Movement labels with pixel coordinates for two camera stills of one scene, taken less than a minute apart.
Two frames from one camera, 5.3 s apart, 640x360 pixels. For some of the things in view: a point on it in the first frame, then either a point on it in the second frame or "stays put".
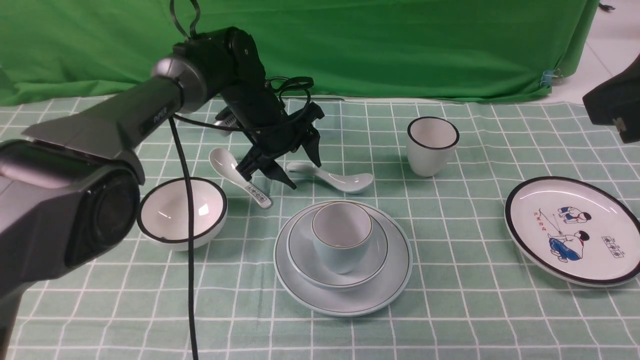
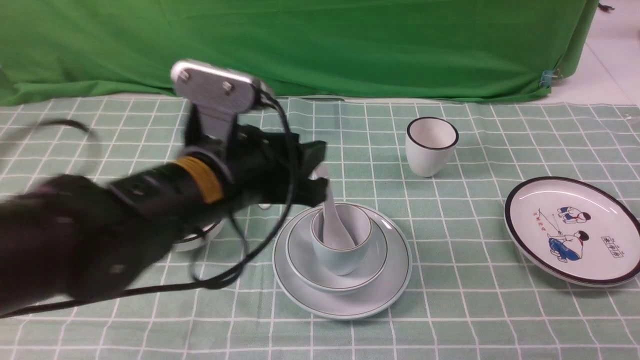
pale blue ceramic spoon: x=350 y=183 to x=334 y=236
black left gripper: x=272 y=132 to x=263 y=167
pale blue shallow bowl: x=302 y=251 stays put
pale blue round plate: x=352 y=301 stays put
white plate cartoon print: x=575 y=230 stays put
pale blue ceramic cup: x=342 y=233 stays put
